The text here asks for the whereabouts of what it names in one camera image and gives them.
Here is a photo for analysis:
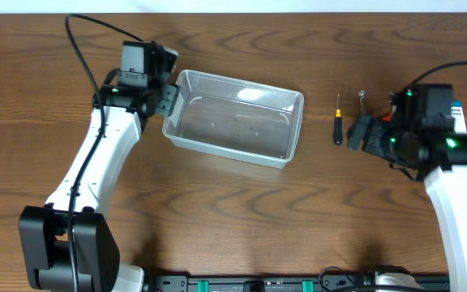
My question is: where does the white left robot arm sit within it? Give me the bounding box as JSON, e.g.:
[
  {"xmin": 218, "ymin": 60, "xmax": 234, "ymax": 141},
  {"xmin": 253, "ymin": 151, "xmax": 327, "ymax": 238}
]
[{"xmin": 18, "ymin": 69, "xmax": 179, "ymax": 291}]

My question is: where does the black mounting rail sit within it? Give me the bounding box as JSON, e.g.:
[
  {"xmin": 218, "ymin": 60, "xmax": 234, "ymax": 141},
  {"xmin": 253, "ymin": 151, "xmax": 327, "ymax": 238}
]
[{"xmin": 148, "ymin": 274, "xmax": 452, "ymax": 292}]

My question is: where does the clear plastic container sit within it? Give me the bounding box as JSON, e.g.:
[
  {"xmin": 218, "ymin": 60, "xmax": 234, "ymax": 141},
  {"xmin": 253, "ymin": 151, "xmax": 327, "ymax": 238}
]
[{"xmin": 162, "ymin": 70, "xmax": 305, "ymax": 169}]

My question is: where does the silver offset ring wrench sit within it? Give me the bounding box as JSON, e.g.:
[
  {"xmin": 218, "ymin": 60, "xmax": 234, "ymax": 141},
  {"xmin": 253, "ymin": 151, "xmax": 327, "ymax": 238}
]
[{"xmin": 358, "ymin": 90, "xmax": 366, "ymax": 114}]

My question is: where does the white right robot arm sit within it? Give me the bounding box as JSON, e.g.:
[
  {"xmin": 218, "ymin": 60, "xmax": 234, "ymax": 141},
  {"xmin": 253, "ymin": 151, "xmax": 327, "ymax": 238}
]
[{"xmin": 347, "ymin": 84, "xmax": 467, "ymax": 291}]

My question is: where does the black yellow screwdriver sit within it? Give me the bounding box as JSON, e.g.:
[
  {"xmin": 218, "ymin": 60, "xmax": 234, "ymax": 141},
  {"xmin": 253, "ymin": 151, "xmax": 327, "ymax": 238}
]
[{"xmin": 332, "ymin": 94, "xmax": 343, "ymax": 145}]

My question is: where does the white teal product box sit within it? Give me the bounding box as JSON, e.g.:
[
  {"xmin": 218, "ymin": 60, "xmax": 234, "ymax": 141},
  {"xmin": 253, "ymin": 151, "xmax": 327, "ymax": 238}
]
[{"xmin": 451, "ymin": 101, "xmax": 467, "ymax": 134}]

